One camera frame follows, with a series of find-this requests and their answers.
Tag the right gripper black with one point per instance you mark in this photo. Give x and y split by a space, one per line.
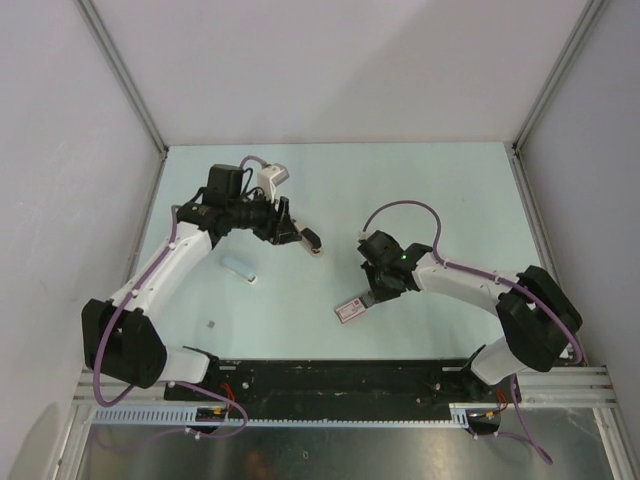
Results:
378 294

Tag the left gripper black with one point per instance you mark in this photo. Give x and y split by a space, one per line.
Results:
278 228

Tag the beige black stapler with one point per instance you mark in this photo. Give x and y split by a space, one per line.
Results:
310 240

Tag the red white staple box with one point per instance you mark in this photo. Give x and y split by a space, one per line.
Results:
354 307

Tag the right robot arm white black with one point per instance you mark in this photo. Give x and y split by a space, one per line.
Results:
538 320

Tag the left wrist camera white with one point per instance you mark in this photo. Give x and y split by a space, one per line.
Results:
269 178

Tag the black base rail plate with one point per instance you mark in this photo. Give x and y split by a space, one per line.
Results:
346 390

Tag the aluminium frame rail front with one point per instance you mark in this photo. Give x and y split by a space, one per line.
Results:
561 388

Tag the left rear aluminium post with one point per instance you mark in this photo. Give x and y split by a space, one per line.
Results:
107 46

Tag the aluminium post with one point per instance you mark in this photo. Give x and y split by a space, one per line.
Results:
107 46
575 43

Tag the right rear aluminium post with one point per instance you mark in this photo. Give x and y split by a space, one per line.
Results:
575 43

